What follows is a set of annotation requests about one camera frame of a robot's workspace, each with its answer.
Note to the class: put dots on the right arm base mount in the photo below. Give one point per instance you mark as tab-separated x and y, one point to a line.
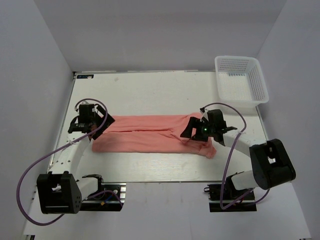
244	204

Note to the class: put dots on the pink t shirt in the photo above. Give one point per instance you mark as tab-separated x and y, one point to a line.
151	134

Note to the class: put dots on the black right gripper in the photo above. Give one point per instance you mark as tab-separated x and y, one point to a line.
196	123

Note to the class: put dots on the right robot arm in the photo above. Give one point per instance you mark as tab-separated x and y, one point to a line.
270	162

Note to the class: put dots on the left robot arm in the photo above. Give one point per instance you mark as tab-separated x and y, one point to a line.
58	190

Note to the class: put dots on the dark label sticker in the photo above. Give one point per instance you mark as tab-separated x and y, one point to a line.
85	76

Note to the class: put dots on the white plastic basket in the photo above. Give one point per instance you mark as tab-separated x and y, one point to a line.
240	81

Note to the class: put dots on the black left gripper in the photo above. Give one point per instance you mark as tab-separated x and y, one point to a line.
109	121

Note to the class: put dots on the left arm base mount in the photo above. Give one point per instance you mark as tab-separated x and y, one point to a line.
109	198

